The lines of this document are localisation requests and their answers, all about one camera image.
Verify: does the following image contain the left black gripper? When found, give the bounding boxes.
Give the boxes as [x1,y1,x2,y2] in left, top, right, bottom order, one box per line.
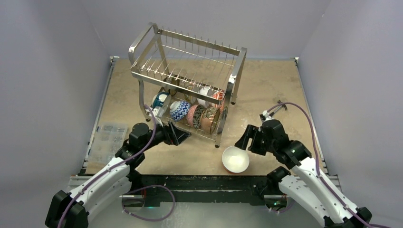
[141,119,190,152]

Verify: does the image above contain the large plain white bowl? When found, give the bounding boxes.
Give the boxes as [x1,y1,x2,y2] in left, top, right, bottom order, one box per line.
[221,146,250,174]

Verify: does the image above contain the black leaf patterned bowl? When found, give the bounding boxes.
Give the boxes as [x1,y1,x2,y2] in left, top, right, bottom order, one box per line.
[186,104,205,129]

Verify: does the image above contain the brown glazed bowl stack top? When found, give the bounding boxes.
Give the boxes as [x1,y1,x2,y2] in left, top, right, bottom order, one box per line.
[200,107,220,134]

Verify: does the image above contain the white blue-rimmed bowl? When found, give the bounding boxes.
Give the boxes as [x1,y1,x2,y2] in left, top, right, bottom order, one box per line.
[152,92,171,112]

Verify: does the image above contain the orange patterned bowl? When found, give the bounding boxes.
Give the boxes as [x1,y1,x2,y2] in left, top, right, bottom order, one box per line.
[212,91,225,108]

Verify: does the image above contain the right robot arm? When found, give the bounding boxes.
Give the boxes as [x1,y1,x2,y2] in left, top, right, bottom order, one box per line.
[235,120,372,228]

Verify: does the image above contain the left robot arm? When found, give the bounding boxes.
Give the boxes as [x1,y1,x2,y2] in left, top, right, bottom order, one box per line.
[45,122,191,228]

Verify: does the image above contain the steel two-tier dish rack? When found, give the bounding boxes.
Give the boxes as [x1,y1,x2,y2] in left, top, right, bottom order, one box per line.
[128,22,247,148]

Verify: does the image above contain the small black hammer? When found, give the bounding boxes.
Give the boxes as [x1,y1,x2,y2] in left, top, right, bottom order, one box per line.
[269,100,288,116]

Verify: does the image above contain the clear plastic screw box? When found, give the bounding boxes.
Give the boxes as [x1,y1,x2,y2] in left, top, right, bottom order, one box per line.
[88,122,128,165]

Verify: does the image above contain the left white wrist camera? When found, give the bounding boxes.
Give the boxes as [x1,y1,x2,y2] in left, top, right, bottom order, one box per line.
[149,106,165,126]

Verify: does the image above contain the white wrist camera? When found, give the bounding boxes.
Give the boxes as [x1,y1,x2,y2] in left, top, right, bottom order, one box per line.
[259,110,273,123]
[149,106,165,126]

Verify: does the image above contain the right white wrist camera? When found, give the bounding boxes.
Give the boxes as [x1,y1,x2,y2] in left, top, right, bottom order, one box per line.
[259,110,273,123]

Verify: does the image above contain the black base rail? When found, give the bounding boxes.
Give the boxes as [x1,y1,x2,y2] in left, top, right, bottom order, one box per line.
[124,173,291,210]

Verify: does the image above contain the aluminium frame rail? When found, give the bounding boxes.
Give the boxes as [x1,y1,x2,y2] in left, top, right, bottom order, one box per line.
[67,174,341,195]

